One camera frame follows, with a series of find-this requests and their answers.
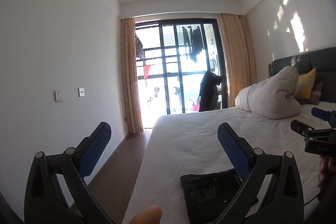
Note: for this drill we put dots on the bed with white sheet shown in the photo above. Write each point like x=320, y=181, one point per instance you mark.
x=189, y=140

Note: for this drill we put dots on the person's left hand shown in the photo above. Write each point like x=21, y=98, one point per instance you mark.
x=147, y=216

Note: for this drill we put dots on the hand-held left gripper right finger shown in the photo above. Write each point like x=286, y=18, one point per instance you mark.
x=233, y=150

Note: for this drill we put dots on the draped black garment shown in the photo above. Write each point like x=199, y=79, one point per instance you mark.
x=208, y=92

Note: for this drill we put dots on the hanging black trousers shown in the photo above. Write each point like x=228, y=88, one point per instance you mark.
x=186, y=36

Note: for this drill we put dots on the hanging black jacket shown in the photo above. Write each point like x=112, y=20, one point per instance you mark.
x=197, y=41

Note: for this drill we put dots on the beige curtain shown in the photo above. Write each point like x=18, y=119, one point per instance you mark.
x=237, y=61
x=130, y=77

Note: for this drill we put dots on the person's right hand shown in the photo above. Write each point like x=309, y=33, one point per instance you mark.
x=324, y=171

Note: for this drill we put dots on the dark patterned pillow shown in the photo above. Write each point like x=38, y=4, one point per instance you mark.
x=316, y=95

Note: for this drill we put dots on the rolled grey duvet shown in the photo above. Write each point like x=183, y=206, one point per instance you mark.
x=267, y=98

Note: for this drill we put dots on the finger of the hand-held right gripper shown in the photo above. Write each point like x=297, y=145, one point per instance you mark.
x=323, y=114
x=302, y=126

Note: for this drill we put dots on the black pants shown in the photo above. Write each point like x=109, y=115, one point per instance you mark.
x=204, y=192

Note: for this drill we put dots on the grey padded headboard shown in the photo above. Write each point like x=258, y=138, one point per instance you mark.
x=325, y=61

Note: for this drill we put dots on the white wall socket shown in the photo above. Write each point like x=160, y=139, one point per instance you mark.
x=82, y=92
x=59, y=96

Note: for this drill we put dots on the black framed sliding glass door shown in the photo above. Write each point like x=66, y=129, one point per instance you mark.
x=170, y=37

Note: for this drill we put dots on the hanging red cloth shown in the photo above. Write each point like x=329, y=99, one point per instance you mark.
x=147, y=71

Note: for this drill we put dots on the yellow pillow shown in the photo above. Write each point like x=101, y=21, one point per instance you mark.
x=305, y=85

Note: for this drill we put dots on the red basket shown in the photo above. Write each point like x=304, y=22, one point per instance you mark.
x=195, y=107

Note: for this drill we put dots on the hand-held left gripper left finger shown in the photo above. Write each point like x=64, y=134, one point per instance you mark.
x=94, y=150

